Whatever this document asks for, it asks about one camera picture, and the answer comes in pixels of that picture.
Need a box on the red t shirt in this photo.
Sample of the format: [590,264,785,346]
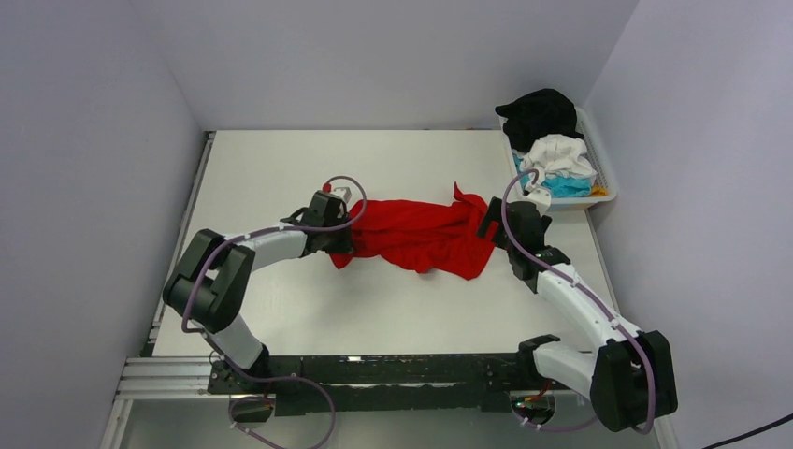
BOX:
[330,185,495,281]

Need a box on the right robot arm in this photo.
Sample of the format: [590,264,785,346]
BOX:
[477,197,678,432]

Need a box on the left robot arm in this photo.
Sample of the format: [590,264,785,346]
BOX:
[162,185,353,393]

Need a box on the turquoise t shirt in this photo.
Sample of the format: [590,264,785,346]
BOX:
[512,152,596,198]

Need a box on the white t shirt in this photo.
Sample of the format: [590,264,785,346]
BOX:
[518,134,598,186]

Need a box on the white laundry basket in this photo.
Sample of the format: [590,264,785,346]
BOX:
[501,105,618,212]

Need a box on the black t shirt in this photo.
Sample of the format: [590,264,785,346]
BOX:
[495,88,584,152]

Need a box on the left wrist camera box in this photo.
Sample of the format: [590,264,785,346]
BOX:
[322,182,352,205]

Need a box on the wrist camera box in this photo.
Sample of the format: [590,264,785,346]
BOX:
[322,182,352,205]
[524,186,553,215]

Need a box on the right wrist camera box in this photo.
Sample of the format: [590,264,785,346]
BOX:
[524,186,553,215]

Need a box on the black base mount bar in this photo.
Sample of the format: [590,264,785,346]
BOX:
[208,353,568,417]

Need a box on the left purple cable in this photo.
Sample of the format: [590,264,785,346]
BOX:
[180,175,369,449]

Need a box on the black floor cable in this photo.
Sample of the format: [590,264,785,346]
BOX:
[702,413,793,449]

